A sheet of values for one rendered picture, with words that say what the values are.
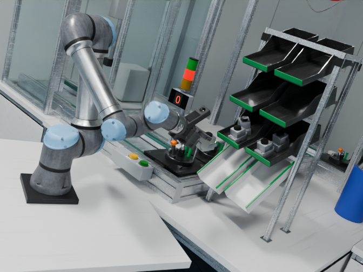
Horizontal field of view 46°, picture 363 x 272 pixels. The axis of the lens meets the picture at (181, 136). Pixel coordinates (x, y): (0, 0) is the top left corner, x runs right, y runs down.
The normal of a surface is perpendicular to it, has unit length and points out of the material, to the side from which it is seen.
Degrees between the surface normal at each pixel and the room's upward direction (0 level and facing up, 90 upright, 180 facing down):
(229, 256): 0
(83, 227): 0
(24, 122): 90
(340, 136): 90
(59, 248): 0
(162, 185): 90
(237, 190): 45
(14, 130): 90
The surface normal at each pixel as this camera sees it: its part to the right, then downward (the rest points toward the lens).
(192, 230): 0.29, -0.91
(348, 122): -0.85, -0.10
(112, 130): -0.47, 0.14
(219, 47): 0.44, 0.40
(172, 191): -0.65, 0.04
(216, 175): -0.33, -0.66
